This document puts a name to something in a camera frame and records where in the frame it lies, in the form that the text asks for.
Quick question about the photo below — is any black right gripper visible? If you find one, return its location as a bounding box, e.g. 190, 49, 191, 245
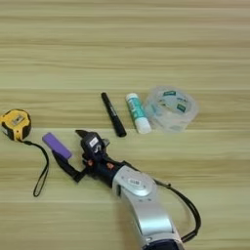
51, 128, 127, 189

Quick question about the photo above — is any purple eraser block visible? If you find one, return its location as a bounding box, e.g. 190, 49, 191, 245
41, 131, 73, 161

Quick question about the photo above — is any black marker pen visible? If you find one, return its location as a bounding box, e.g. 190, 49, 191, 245
100, 91, 128, 139

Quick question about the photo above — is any yellow black tape measure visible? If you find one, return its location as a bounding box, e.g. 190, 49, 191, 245
0, 108, 51, 198

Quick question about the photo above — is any green white glue stick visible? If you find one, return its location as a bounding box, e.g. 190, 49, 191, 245
125, 92, 153, 135

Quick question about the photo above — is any small black box white label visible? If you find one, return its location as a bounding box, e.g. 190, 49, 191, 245
79, 131, 105, 154

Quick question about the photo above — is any clear adhesive tape roll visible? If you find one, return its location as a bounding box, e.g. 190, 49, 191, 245
142, 85, 200, 133

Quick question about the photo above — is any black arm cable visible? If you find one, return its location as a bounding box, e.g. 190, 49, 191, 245
151, 177, 202, 244

